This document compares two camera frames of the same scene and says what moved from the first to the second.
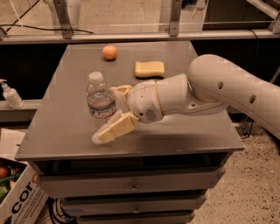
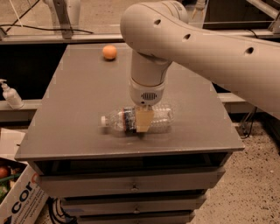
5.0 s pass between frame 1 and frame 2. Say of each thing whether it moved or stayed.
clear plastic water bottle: moved
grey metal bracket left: stayed
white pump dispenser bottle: stayed
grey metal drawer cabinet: stayed
